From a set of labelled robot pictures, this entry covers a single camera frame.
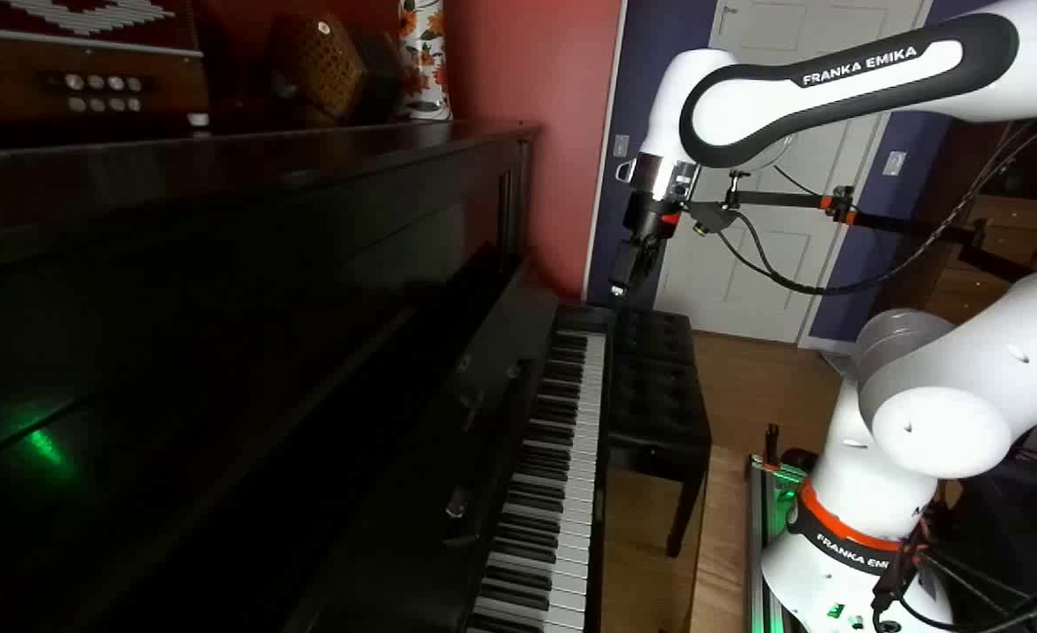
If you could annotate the green metal base frame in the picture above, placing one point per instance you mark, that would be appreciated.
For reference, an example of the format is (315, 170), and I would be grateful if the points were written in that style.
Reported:
(783, 493)

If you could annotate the white wall light switch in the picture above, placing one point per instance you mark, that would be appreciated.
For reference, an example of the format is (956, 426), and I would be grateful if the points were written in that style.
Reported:
(895, 163)

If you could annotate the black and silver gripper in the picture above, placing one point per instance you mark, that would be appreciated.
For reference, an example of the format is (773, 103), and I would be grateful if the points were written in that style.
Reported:
(653, 195)

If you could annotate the black tufted piano bench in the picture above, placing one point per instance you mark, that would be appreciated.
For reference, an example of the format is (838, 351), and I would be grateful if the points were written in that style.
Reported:
(653, 387)

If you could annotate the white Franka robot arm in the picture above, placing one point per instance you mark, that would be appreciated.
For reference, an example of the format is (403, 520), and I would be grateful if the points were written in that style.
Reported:
(960, 375)

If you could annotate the white and orange patterned vase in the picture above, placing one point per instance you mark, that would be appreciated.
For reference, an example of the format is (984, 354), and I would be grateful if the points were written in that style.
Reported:
(427, 56)

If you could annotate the brown wooden cabinet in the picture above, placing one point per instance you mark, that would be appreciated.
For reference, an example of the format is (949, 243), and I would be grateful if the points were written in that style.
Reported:
(984, 246)

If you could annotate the black upright piano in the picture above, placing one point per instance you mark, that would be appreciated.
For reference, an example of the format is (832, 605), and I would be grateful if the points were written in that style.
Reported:
(248, 354)

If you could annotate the brown wicker basket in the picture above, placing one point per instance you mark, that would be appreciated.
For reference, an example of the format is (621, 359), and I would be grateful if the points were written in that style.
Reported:
(322, 66)

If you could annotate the white panel door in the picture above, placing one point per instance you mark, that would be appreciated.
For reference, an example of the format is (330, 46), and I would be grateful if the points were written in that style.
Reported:
(819, 143)

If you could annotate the black rod with orange clamps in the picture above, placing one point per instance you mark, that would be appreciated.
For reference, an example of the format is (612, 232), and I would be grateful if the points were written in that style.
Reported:
(799, 201)

